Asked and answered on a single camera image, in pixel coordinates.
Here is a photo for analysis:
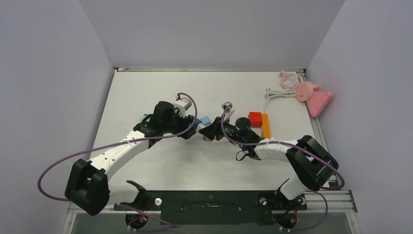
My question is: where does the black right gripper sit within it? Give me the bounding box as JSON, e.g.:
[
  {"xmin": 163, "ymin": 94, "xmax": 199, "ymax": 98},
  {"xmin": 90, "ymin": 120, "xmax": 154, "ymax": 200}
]
[{"xmin": 201, "ymin": 114, "xmax": 246, "ymax": 144}]

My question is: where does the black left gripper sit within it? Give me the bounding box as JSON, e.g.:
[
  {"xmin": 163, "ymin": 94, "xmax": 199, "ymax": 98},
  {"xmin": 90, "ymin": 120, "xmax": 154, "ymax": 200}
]
[{"xmin": 161, "ymin": 108, "xmax": 194, "ymax": 139}]

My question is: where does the light blue plug charger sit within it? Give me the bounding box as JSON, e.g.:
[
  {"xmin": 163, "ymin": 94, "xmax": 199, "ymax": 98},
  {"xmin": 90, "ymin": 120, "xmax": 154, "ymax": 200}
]
[{"xmin": 200, "ymin": 116, "xmax": 211, "ymax": 126}]

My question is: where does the light green plug charger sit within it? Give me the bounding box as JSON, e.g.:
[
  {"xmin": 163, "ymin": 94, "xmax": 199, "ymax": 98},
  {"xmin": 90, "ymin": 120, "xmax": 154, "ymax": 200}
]
[{"xmin": 140, "ymin": 114, "xmax": 148, "ymax": 122}]

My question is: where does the red cube socket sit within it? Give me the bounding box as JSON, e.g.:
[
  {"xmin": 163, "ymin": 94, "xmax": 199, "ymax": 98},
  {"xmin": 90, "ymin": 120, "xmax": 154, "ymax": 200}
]
[{"xmin": 248, "ymin": 112, "xmax": 263, "ymax": 128}]

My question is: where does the orange power strip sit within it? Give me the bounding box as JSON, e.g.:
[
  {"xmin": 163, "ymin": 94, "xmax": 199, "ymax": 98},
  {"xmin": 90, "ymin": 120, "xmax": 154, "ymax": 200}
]
[{"xmin": 261, "ymin": 113, "xmax": 271, "ymax": 139}]

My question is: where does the white power cord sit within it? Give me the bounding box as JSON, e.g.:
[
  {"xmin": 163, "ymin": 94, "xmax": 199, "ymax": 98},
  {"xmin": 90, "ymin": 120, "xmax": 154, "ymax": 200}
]
[{"xmin": 263, "ymin": 88, "xmax": 298, "ymax": 114}]

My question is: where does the white plug charger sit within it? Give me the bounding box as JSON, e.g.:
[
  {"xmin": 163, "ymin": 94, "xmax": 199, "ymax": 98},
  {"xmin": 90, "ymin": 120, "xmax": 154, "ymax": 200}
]
[{"xmin": 193, "ymin": 118, "xmax": 202, "ymax": 129}]

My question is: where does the blue cube socket adapter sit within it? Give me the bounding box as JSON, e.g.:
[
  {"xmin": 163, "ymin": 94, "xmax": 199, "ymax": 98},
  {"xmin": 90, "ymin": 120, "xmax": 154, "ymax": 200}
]
[{"xmin": 185, "ymin": 115, "xmax": 197, "ymax": 130}]

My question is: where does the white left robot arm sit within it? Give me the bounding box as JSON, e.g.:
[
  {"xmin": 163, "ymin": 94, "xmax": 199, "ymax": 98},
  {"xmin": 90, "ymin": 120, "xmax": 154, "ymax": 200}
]
[{"xmin": 65, "ymin": 97, "xmax": 196, "ymax": 215}]

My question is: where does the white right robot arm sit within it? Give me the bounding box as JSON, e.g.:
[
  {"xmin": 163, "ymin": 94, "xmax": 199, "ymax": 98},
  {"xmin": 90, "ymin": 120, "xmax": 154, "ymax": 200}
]
[{"xmin": 196, "ymin": 117, "xmax": 339, "ymax": 209}]

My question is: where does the pink round socket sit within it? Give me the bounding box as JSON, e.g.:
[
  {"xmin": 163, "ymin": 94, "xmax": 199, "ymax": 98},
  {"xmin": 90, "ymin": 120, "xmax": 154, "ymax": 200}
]
[{"xmin": 295, "ymin": 81, "xmax": 319, "ymax": 102}]

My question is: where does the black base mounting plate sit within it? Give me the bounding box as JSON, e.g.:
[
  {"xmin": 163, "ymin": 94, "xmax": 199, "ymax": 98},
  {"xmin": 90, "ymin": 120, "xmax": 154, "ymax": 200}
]
[{"xmin": 128, "ymin": 190, "xmax": 307, "ymax": 225}]

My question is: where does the pink triangular power strip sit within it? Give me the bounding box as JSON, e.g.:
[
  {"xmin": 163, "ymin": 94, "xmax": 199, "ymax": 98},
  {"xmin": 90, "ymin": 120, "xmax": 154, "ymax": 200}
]
[{"xmin": 307, "ymin": 91, "xmax": 333, "ymax": 117}]

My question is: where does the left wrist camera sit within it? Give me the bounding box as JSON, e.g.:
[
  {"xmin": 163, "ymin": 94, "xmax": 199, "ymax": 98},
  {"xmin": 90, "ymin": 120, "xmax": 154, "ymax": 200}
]
[{"xmin": 173, "ymin": 94, "xmax": 192, "ymax": 117}]

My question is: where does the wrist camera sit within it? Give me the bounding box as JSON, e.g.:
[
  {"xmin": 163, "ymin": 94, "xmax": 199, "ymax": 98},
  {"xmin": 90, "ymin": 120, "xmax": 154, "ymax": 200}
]
[
  {"xmin": 222, "ymin": 101, "xmax": 235, "ymax": 122},
  {"xmin": 173, "ymin": 94, "xmax": 192, "ymax": 117}
]

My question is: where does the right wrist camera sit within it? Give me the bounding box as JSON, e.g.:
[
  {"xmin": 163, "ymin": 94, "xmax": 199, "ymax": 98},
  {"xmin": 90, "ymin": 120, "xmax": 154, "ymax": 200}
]
[{"xmin": 222, "ymin": 101, "xmax": 235, "ymax": 122}]

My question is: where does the pink coiled cable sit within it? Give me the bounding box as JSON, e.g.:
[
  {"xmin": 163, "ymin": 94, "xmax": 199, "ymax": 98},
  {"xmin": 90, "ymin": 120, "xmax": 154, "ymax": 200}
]
[{"xmin": 278, "ymin": 70, "xmax": 304, "ymax": 90}]

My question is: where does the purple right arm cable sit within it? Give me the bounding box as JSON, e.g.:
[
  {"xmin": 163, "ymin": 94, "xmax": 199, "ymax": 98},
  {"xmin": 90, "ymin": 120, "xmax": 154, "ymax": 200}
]
[{"xmin": 220, "ymin": 104, "xmax": 345, "ymax": 191}]

